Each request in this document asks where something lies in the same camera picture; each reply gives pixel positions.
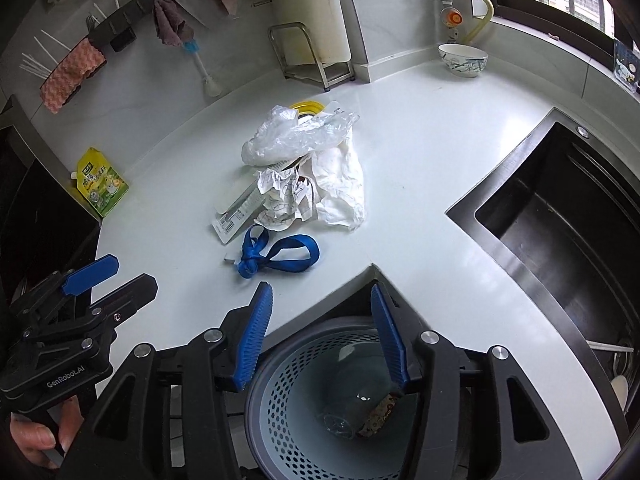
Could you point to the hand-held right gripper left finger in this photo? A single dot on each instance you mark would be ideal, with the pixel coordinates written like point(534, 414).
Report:
point(254, 337)

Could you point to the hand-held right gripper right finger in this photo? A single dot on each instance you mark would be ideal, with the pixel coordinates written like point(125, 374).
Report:
point(387, 340)

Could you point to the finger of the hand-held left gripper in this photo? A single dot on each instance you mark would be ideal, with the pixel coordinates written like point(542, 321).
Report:
point(127, 297)
point(92, 275)

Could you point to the grey perforated trash bin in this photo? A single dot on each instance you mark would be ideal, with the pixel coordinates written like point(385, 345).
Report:
point(295, 410)

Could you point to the blue ribbon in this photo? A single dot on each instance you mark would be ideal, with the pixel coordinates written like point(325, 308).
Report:
point(280, 255)

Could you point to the printed paper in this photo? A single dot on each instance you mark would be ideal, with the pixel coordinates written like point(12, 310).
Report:
point(285, 197)

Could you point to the white paper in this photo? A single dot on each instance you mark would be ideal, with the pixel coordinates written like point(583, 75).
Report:
point(342, 180)

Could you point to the clear plastic bag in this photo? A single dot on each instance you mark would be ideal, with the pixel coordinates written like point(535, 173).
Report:
point(295, 135)

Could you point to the person's left hand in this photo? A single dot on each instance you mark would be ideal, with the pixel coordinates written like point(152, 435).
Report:
point(32, 435)

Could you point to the printed snack wrapper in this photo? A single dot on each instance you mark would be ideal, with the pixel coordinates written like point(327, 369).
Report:
point(378, 414)

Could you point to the clear plastic cup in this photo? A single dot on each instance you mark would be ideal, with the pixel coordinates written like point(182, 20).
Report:
point(345, 405)

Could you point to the black stove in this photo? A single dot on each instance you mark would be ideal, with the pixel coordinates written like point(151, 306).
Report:
point(35, 210)

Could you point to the yellow green carton box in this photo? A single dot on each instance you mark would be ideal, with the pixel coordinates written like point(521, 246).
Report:
point(102, 185)

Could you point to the pink striped cloth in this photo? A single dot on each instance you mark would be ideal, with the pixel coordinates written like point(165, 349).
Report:
point(72, 76)

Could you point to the black kitchen sink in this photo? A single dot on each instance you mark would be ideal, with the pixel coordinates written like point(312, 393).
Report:
point(565, 210)

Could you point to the bundle of white chopsticks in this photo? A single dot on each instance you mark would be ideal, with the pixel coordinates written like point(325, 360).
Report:
point(42, 57)

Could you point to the dishes in sink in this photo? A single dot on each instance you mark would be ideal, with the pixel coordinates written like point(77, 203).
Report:
point(617, 365)

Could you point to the black holder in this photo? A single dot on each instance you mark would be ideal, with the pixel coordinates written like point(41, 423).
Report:
point(123, 40)

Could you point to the white bottle brush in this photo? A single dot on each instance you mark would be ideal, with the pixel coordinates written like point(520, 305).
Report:
point(200, 62)

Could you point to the mauve cloth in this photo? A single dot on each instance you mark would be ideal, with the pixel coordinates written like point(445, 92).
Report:
point(169, 22)

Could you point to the stainless steel rack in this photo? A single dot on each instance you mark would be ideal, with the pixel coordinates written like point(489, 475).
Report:
point(312, 57)

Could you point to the white patterned bowl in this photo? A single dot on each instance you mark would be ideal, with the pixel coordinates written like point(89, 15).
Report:
point(462, 60)

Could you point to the white orange gas regulator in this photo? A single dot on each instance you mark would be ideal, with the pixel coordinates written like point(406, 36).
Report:
point(453, 17)

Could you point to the printed glass mug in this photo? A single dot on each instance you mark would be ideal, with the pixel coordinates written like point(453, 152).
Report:
point(627, 66)

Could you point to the black wall rail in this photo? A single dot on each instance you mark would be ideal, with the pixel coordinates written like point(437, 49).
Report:
point(150, 0)

